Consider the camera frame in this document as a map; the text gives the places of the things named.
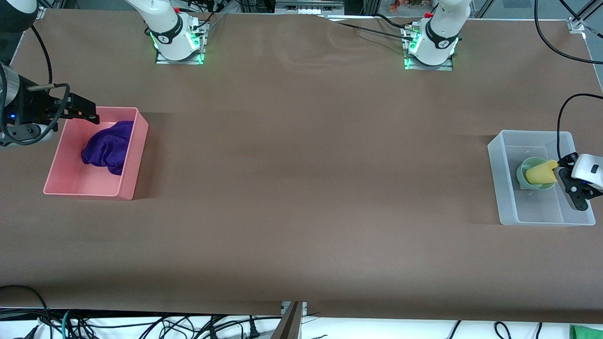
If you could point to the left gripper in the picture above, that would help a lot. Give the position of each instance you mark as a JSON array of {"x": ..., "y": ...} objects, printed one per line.
[{"x": 565, "y": 161}]

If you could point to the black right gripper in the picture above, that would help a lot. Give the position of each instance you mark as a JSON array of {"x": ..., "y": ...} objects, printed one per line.
[{"x": 32, "y": 107}]

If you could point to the yellow cup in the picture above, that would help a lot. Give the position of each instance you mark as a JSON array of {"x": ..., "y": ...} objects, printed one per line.
[{"x": 541, "y": 173}]

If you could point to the purple cloth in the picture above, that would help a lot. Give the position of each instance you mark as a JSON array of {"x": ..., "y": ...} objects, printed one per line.
[{"x": 108, "y": 148}]

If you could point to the green bowl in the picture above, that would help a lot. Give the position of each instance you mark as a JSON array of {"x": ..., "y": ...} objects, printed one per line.
[{"x": 525, "y": 182}]

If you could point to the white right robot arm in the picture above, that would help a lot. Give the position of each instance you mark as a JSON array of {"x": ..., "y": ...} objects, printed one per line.
[{"x": 162, "y": 23}]

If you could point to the green cloth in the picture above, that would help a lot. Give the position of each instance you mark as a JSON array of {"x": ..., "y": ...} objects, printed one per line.
[{"x": 586, "y": 332}]

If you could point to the clear plastic bin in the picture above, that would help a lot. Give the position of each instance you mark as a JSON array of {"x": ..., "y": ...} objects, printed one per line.
[{"x": 537, "y": 209}]

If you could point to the pink plastic bin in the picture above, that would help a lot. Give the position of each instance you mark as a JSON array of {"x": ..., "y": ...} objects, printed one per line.
[{"x": 70, "y": 181}]

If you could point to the white power strip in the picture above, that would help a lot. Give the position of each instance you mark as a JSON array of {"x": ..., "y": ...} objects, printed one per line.
[{"x": 308, "y": 6}]

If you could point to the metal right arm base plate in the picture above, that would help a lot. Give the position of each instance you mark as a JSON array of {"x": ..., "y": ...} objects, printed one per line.
[{"x": 198, "y": 56}]

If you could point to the metal corner bracket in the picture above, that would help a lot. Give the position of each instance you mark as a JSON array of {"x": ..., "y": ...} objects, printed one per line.
[{"x": 576, "y": 24}]

